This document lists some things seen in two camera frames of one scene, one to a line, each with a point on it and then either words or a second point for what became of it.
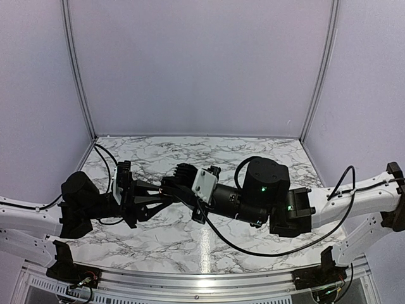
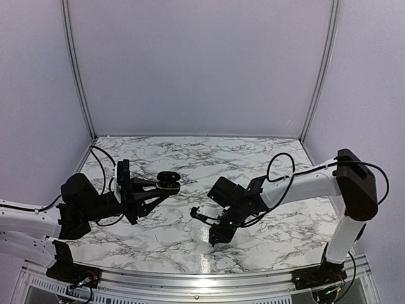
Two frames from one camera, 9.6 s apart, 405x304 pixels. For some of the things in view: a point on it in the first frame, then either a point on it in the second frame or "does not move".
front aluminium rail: x=36 y=287 does not move
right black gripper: x=189 y=199 -> x=215 y=234
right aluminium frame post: x=334 y=15 does not move
